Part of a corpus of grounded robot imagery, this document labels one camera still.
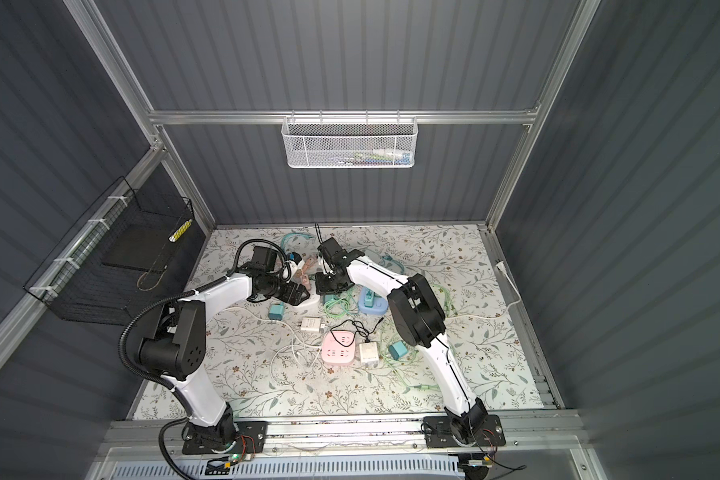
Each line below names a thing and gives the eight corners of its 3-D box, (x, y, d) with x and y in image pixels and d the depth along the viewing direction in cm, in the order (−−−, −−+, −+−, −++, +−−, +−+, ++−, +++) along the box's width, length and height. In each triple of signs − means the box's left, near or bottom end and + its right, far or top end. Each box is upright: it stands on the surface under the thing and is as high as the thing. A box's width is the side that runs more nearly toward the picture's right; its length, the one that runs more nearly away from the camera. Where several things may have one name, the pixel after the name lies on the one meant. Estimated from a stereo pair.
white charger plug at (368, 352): (359, 366, 87) (359, 362, 84) (359, 346, 91) (359, 342, 88) (378, 366, 87) (378, 362, 84) (377, 346, 91) (378, 342, 88)
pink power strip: (320, 365, 87) (319, 361, 84) (323, 334, 93) (322, 330, 90) (354, 365, 86) (353, 361, 84) (355, 334, 93) (354, 330, 90)
